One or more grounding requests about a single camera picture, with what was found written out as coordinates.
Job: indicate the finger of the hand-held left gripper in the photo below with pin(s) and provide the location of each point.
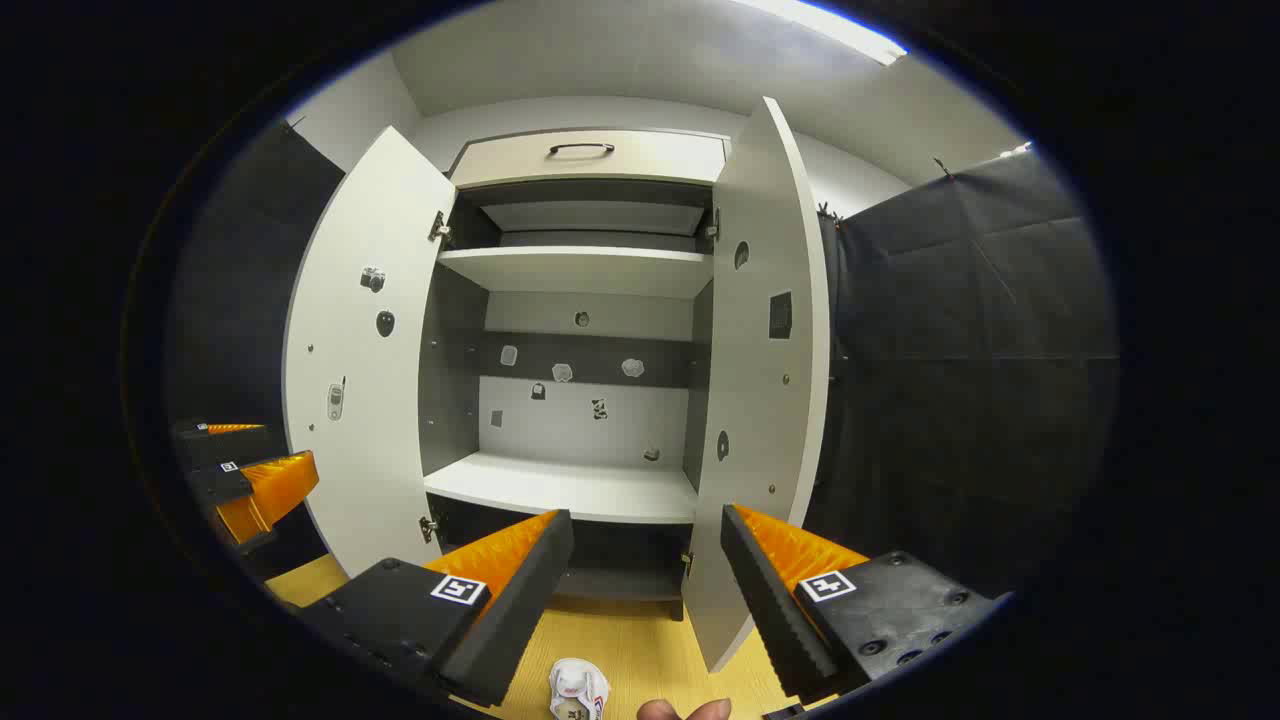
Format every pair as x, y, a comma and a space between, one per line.
235, 447
280, 485

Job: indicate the white shoe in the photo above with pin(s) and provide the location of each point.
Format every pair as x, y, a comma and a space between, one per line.
578, 690

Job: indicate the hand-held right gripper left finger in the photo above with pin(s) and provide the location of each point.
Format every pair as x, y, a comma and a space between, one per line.
520, 610

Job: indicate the white cabinet door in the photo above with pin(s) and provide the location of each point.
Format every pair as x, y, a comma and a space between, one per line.
360, 400
760, 400

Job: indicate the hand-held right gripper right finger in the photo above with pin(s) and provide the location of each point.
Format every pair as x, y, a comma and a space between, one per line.
775, 610

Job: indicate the white shoe cabinet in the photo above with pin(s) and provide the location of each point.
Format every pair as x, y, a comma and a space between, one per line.
560, 485

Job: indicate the white cabinet drawer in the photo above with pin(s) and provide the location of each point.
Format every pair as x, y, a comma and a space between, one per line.
500, 160

